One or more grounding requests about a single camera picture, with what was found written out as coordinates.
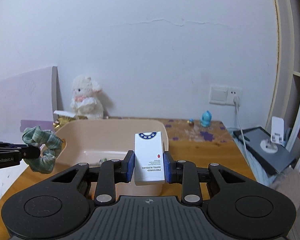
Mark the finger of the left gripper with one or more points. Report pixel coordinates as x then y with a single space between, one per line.
10 145
28 152

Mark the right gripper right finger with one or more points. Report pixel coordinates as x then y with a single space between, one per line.
217 202

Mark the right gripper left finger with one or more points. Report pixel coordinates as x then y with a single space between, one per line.
61 204

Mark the green plaid scrunchie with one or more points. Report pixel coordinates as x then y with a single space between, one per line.
49 145

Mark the white small carton box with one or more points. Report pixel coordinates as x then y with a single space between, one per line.
149 163

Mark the white blue bedding pillow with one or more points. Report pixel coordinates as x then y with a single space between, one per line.
9 175

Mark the pink purple headboard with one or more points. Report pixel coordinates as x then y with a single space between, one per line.
27 100

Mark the beige plastic storage bin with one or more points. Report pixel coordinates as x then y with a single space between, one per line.
90 141

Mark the white plush lamb toy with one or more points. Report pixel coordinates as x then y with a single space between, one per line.
85 101

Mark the white phone stand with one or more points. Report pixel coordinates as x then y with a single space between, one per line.
276 138

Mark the blue toy figurine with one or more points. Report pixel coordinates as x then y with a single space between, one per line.
205 119

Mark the tiny mushroom figurine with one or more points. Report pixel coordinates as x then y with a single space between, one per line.
190 122

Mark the white wall switch socket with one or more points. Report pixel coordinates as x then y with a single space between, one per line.
224 95

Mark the white wardrobe frame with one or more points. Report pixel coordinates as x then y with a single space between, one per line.
286 96

